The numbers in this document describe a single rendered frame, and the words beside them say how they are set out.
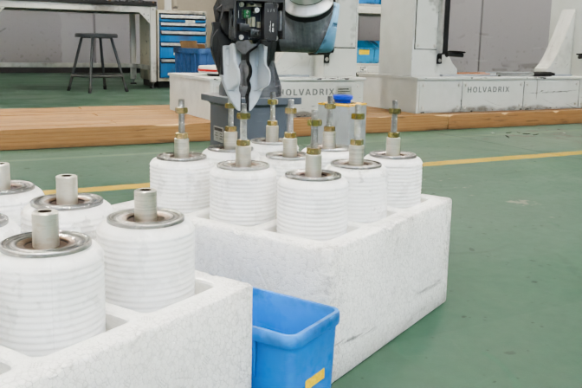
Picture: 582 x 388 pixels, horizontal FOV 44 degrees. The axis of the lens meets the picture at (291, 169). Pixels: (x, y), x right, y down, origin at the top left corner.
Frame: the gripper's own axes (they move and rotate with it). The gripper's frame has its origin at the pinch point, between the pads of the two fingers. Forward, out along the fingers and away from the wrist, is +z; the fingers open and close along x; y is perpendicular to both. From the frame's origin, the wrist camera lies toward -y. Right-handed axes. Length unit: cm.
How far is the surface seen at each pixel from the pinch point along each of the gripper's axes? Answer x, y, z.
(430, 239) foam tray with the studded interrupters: 29.8, 3.5, 21.6
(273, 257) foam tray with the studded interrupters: 0.0, 13.9, 19.0
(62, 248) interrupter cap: -27.0, 37.2, 9.1
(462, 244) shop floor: 60, -31, 34
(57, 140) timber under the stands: -14, -198, 31
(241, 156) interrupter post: -0.6, 1.4, 7.7
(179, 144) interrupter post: -7.2, -8.2, 7.1
